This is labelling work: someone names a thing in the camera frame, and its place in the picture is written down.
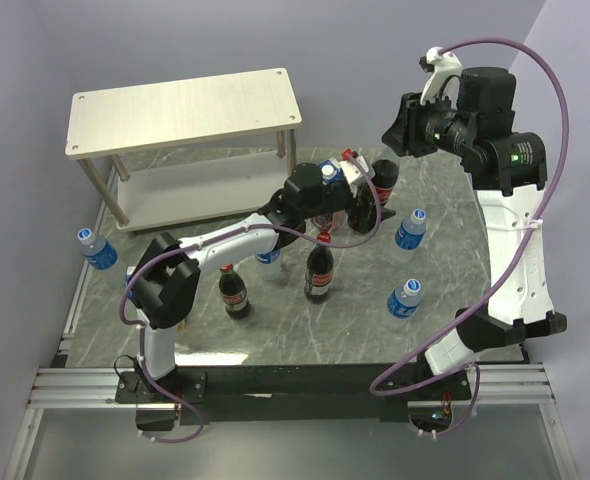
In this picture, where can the water bottle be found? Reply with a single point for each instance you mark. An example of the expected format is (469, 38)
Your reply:
(403, 302)
(408, 236)
(269, 264)
(97, 250)

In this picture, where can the water bottle centre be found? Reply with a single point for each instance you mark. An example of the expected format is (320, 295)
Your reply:
(269, 264)

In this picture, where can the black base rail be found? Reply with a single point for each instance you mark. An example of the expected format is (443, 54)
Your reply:
(245, 393)

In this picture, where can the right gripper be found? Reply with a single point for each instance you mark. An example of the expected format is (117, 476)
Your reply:
(403, 136)

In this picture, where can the water bottle right back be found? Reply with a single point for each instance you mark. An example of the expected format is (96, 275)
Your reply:
(408, 236)

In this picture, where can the cola bottle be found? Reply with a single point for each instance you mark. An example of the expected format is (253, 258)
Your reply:
(319, 271)
(233, 293)
(384, 180)

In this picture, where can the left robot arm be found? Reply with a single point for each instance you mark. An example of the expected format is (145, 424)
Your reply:
(162, 288)

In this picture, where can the orange juice carton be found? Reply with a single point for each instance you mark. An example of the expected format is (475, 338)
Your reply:
(180, 327)

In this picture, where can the grape juice carton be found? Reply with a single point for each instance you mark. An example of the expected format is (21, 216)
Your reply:
(330, 222)

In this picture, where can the white two-tier shelf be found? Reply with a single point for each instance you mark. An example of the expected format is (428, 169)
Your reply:
(106, 124)

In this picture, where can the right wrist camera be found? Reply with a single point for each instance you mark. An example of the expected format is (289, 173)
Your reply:
(441, 67)

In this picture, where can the water bottle far left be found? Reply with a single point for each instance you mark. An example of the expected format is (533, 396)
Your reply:
(97, 250)

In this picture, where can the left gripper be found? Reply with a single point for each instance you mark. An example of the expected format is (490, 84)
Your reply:
(355, 210)

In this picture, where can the water bottle right front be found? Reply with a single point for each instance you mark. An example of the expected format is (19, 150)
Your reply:
(403, 302)

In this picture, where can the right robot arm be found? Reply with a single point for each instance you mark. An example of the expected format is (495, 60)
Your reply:
(468, 113)

